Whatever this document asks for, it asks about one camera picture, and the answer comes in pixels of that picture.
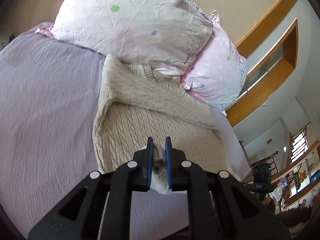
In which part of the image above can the beige knit sweater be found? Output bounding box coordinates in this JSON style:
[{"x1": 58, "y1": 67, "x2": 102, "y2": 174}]
[{"x1": 92, "y1": 53, "x2": 232, "y2": 196}]

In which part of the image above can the wooden railing shelf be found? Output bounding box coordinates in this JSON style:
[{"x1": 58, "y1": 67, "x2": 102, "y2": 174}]
[{"x1": 271, "y1": 140, "x2": 319, "y2": 211}]

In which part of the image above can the pink floral pillow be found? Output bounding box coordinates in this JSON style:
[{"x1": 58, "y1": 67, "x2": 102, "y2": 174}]
[{"x1": 180, "y1": 11, "x2": 248, "y2": 112}]

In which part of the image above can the lavender bed cover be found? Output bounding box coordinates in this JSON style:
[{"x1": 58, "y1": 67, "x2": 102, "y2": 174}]
[{"x1": 0, "y1": 21, "x2": 252, "y2": 240}]

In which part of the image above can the white floral pillow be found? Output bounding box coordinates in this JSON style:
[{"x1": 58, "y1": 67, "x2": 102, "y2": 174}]
[{"x1": 50, "y1": 0, "x2": 213, "y2": 76}]

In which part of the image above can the wooden wall shelf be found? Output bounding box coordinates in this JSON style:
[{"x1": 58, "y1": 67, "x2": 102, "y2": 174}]
[{"x1": 226, "y1": 0, "x2": 299, "y2": 127}]

